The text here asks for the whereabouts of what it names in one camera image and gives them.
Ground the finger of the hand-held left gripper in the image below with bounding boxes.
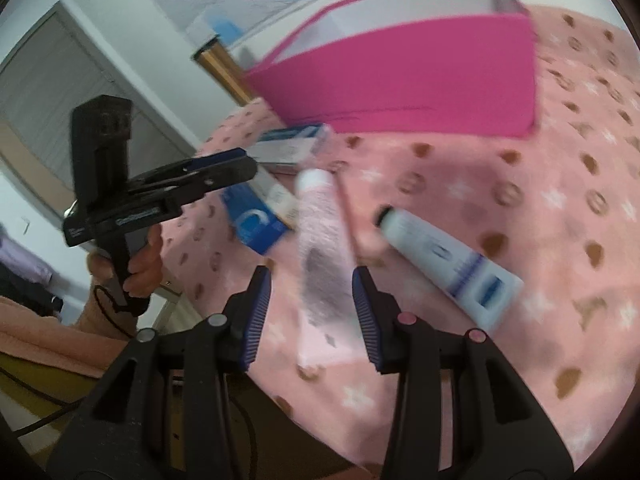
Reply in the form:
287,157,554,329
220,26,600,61
129,148,251,191
131,157,258,206

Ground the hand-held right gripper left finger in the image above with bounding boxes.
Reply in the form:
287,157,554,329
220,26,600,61
47,265,273,480

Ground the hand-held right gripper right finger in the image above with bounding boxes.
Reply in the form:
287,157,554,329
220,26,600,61
351,266,576,480

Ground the blue and white medicine box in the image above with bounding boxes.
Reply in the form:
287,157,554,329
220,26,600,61
220,167,301,256

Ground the teal and white medicine box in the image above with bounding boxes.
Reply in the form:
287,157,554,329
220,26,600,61
247,122,333,168

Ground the pink tube with white cap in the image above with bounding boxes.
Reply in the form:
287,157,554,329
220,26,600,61
292,167,361,368

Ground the white tube with blue label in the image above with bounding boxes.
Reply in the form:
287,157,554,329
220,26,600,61
375,203,525,336

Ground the pink cardboard box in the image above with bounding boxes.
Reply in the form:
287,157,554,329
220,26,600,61
242,0,538,138

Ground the person's left forearm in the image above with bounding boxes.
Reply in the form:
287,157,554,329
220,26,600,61
0,295,138,378

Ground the person's left hand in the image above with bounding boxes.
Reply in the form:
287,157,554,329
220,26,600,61
87,222,163,311

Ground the gold metal tumbler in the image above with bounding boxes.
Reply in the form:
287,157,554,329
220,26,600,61
192,35,261,106

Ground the grey door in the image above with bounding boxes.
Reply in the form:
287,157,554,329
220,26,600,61
0,0,201,216

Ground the black cable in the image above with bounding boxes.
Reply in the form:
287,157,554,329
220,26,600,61
0,367,78,438

